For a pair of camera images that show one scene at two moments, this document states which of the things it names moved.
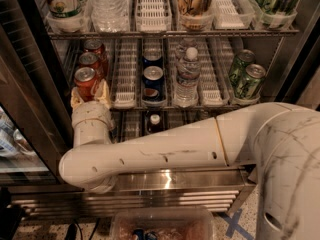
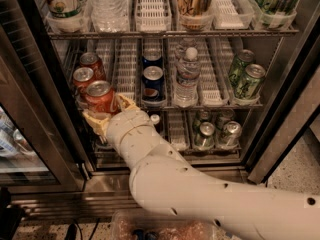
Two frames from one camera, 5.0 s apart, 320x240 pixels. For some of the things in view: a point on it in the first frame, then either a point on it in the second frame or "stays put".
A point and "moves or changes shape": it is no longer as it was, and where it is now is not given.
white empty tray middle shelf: (125, 86) stays put
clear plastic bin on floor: (163, 223) stays put
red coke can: (89, 60) → (81, 77)
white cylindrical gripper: (90, 111) → (127, 121)
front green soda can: (250, 82) stays put
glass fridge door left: (36, 126) stays put
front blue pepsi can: (153, 83) stays put
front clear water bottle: (187, 80) stays put
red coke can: (83, 79) moves or changes shape
